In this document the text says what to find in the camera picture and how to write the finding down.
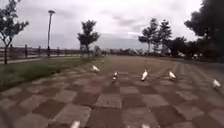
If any white bird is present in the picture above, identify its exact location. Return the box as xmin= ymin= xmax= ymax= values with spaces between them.
xmin=212 ymin=78 xmax=222 ymax=90
xmin=91 ymin=64 xmax=101 ymax=75
xmin=167 ymin=69 xmax=178 ymax=82
xmin=111 ymin=70 xmax=119 ymax=82
xmin=140 ymin=69 xmax=149 ymax=83

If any red and grey chequered pavement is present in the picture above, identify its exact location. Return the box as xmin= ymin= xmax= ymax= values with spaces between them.
xmin=0 ymin=55 xmax=224 ymax=128

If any row of dark bushes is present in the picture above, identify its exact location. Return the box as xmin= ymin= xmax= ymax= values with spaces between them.
xmin=99 ymin=36 xmax=204 ymax=58

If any street lamp pole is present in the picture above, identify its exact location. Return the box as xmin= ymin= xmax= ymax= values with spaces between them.
xmin=46 ymin=9 xmax=56 ymax=58

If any grass strip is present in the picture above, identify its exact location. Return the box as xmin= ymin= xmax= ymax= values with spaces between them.
xmin=0 ymin=56 xmax=101 ymax=92

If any wooden fence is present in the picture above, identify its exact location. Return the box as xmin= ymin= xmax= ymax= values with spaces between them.
xmin=0 ymin=44 xmax=95 ymax=62

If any large dark tree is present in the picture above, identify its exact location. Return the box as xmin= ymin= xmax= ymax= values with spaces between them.
xmin=183 ymin=0 xmax=224 ymax=63

